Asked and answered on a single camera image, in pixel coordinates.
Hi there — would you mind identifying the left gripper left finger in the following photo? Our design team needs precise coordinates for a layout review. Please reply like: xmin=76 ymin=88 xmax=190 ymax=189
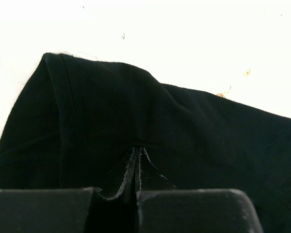
xmin=99 ymin=148 xmax=137 ymax=201

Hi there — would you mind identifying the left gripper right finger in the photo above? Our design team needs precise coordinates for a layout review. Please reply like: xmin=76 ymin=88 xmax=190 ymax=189
xmin=137 ymin=148 xmax=177 ymax=233

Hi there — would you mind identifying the black t shirt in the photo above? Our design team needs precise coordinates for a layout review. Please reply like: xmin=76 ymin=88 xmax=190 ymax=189
xmin=0 ymin=53 xmax=291 ymax=233

